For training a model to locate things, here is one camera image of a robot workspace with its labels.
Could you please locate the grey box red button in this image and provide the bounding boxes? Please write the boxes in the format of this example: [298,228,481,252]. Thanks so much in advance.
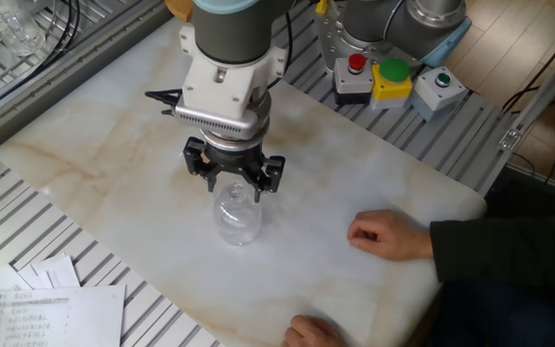
[332,52,375,106]

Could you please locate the black cables along rail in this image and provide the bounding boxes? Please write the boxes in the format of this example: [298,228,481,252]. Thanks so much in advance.
[0,0,82,111]

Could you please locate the person right hand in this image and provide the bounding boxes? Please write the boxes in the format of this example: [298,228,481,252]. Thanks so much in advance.
[347,209,436,263]

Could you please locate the silver base mounting plate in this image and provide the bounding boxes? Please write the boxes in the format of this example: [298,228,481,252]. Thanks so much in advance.
[313,0,351,76]

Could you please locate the blue jeans leg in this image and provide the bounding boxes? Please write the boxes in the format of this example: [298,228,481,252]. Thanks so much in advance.
[424,279,555,347]

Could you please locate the white paper sheet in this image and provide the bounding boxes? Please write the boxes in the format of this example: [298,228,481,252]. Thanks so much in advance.
[31,254,82,289]
[0,263,36,309]

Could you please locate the silver ribbed wrist camera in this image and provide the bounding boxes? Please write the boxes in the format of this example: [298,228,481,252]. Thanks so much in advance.
[173,103,272,142]

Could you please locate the person left hand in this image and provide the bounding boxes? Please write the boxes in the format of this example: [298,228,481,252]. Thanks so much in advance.
[280,314,349,347]

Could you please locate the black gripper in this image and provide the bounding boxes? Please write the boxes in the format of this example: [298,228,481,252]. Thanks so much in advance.
[182,136,287,203]

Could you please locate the yellow box green button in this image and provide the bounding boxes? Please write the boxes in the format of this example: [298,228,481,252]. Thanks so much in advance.
[370,57,413,111]

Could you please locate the aluminium frame rail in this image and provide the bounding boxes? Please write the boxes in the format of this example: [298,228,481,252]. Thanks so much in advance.
[0,0,175,168]

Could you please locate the black floor cable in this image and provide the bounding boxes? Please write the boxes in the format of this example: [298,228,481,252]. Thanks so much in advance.
[501,18,555,115]

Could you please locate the black wrist cable bundle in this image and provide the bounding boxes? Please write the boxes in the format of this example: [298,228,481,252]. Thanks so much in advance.
[145,12,294,117]

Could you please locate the clear stemmed glass cup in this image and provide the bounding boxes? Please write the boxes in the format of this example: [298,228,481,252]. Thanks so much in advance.
[212,181,264,247]

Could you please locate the clear glass jug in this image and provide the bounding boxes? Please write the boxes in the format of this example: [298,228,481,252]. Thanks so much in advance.
[0,7,47,57]

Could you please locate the white box small green button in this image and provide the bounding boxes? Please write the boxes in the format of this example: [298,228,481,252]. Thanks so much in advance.
[410,66,470,122]

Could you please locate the marble pattern slab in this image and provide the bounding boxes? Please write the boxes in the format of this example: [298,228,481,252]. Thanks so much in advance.
[0,18,489,347]

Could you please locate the round wooden glass rack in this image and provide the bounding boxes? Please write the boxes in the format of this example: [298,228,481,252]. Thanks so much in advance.
[164,0,195,24]

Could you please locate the large printed paper sheet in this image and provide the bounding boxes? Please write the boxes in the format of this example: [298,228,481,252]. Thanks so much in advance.
[0,283,127,347]

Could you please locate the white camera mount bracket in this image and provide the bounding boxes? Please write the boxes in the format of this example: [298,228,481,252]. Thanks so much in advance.
[178,23,288,121]

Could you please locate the right forearm dark sleeve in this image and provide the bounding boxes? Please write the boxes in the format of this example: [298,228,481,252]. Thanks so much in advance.
[429,216,555,296]

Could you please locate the aluminium frame post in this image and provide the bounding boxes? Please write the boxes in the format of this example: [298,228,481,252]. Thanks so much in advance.
[497,33,555,153]

